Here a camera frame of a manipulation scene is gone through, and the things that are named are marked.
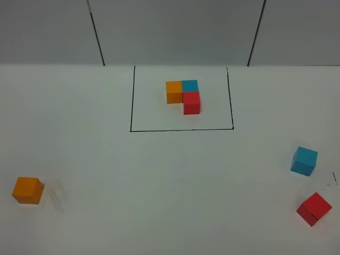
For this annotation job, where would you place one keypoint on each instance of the blue template block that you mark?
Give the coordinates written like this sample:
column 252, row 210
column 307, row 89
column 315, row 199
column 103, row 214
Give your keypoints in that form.
column 190, row 85

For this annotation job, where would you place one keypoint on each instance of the orange template block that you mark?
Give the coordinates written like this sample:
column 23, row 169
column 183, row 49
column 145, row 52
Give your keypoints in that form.
column 174, row 92

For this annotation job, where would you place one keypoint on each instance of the red template block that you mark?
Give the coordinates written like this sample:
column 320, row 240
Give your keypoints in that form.
column 191, row 103

